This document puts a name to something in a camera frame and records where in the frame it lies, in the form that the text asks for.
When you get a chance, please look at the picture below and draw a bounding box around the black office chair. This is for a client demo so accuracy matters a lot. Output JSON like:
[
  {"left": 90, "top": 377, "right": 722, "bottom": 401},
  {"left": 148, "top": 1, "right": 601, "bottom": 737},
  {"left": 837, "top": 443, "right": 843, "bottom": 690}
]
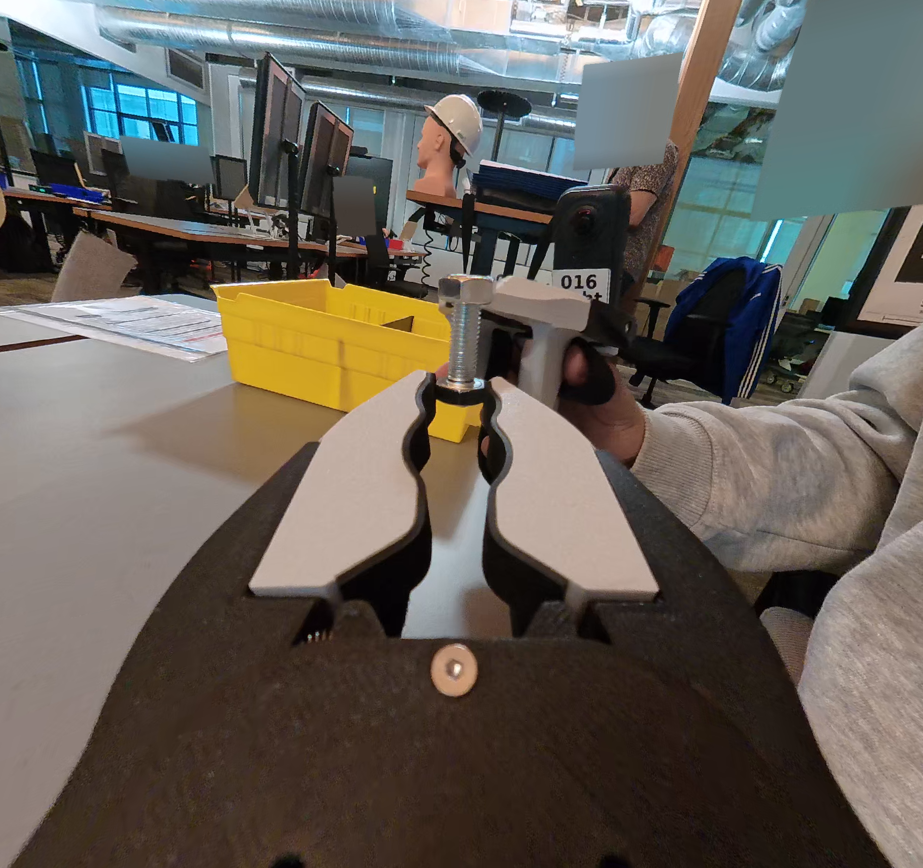
[
  {"left": 620, "top": 265, "right": 751, "bottom": 407},
  {"left": 364, "top": 233, "right": 430, "bottom": 299}
]

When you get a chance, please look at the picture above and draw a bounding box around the person's right forearm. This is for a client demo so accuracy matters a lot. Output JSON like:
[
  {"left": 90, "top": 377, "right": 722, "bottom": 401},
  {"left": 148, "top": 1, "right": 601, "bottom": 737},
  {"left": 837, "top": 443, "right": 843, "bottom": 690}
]
[{"left": 631, "top": 323, "right": 923, "bottom": 577}]

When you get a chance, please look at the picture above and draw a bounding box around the wooden standing desk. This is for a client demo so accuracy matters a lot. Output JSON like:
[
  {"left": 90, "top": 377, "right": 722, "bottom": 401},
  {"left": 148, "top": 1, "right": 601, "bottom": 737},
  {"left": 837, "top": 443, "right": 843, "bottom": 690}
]
[{"left": 405, "top": 189, "right": 556, "bottom": 281}]

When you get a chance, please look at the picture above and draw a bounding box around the white hard hat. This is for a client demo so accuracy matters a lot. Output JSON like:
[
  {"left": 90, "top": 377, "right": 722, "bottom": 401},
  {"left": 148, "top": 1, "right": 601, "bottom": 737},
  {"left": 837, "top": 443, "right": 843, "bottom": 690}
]
[{"left": 424, "top": 93, "right": 484, "bottom": 158}]

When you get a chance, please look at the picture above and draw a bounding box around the small black computer monitor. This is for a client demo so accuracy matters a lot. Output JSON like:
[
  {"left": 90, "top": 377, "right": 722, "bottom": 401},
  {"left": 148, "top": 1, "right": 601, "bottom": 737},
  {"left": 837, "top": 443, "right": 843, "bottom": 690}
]
[{"left": 345, "top": 155, "right": 396, "bottom": 230}]

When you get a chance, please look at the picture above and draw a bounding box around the steel hex bolt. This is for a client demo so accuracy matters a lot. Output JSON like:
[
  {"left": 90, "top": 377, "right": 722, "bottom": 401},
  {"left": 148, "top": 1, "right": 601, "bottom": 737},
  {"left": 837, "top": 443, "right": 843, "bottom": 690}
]
[{"left": 438, "top": 274, "right": 496, "bottom": 387}]

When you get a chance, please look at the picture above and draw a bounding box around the wooden support post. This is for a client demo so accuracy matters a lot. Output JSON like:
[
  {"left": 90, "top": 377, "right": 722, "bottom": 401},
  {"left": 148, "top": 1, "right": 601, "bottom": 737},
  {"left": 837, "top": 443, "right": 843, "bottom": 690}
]
[{"left": 642, "top": 0, "right": 765, "bottom": 285}]

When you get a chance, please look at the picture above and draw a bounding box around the yellow plastic storage bin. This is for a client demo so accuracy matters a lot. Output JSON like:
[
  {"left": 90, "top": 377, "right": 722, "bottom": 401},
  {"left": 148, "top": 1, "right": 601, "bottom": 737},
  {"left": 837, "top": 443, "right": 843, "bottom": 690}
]
[{"left": 212, "top": 278, "right": 483, "bottom": 443}]

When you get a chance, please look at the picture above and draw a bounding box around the person's right hand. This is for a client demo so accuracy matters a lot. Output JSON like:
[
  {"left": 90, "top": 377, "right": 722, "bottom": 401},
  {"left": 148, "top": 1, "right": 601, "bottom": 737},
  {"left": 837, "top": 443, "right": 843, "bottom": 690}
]
[{"left": 557, "top": 341, "right": 648, "bottom": 471}]

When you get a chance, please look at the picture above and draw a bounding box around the black backpack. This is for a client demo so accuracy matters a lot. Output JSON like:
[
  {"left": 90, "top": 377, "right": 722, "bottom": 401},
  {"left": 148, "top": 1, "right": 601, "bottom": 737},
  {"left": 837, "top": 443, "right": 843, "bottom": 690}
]
[{"left": 0, "top": 212, "right": 55, "bottom": 274}]

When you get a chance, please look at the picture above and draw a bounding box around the mannequin head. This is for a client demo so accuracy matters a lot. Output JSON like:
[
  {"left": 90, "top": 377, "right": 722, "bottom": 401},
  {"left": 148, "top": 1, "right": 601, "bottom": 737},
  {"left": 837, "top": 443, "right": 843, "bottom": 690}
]
[{"left": 414, "top": 114, "right": 462, "bottom": 200}]

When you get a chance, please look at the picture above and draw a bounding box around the long wooden desk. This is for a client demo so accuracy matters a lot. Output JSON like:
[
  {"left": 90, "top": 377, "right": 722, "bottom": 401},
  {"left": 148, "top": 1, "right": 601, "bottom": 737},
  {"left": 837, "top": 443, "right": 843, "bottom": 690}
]
[{"left": 0, "top": 186, "right": 426, "bottom": 285}]

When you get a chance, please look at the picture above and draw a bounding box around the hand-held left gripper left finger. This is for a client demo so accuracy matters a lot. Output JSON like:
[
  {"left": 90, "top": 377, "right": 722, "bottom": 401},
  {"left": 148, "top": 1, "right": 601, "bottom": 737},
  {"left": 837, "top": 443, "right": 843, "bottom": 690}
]
[{"left": 247, "top": 369, "right": 434, "bottom": 601}]

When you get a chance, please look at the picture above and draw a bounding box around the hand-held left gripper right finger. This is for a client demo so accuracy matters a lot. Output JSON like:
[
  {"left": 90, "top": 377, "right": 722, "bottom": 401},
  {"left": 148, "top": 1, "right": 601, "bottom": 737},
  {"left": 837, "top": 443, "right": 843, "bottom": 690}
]
[{"left": 478, "top": 376, "right": 662, "bottom": 605}]

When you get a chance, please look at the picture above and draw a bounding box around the grey chair back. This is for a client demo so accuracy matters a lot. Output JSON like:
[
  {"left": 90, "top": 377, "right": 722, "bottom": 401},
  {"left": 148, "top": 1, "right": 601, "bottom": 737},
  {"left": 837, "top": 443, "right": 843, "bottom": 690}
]
[{"left": 50, "top": 232, "right": 138, "bottom": 304}]

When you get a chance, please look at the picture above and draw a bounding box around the person's grey sweatshirt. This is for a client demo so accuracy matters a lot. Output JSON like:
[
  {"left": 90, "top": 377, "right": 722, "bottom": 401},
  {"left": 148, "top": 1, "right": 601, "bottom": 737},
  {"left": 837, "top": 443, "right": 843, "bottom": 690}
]
[{"left": 797, "top": 558, "right": 923, "bottom": 868}]

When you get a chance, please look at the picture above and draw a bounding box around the tall black computer monitor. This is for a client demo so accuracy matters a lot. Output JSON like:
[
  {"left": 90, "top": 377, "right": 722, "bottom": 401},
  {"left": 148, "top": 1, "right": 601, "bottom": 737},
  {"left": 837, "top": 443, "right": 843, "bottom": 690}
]
[
  {"left": 298, "top": 101, "right": 356, "bottom": 220},
  {"left": 247, "top": 51, "right": 307, "bottom": 209}
]

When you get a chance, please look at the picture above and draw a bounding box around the blue striped jacket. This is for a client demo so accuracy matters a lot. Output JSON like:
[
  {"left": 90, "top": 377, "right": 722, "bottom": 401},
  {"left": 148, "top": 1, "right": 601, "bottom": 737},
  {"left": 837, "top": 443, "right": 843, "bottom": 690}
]
[{"left": 663, "top": 256, "right": 783, "bottom": 403}]

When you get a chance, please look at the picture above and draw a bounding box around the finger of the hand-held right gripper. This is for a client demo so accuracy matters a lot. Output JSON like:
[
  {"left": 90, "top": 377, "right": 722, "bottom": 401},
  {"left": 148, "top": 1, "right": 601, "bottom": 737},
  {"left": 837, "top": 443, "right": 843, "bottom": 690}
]
[{"left": 492, "top": 281, "right": 595, "bottom": 336}]

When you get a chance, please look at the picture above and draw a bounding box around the black framed picture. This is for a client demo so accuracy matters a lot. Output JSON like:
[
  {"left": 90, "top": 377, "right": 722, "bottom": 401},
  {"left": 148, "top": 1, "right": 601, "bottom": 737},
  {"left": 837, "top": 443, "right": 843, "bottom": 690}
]
[{"left": 858, "top": 206, "right": 923, "bottom": 328}]

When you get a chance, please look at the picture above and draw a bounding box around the black floor lamp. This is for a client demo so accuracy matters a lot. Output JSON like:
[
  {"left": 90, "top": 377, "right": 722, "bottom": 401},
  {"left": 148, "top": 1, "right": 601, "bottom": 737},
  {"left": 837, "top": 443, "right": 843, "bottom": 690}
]
[{"left": 477, "top": 89, "right": 533, "bottom": 162}]

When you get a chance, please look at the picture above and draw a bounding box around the grey desk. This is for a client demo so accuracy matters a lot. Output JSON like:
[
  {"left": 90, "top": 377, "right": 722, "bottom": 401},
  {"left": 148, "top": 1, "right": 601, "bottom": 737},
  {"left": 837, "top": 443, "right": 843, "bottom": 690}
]
[{"left": 0, "top": 294, "right": 506, "bottom": 865}]

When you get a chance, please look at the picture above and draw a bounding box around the stack of blue folders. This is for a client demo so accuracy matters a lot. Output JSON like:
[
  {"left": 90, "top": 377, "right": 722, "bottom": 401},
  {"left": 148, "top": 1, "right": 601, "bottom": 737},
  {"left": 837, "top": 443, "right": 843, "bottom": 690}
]
[{"left": 469, "top": 160, "right": 588, "bottom": 197}]

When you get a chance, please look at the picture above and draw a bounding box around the laminated instruction sheet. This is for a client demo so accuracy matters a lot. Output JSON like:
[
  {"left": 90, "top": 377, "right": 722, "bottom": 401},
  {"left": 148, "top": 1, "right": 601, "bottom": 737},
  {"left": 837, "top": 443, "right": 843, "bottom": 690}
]
[{"left": 0, "top": 296, "right": 226, "bottom": 364}]

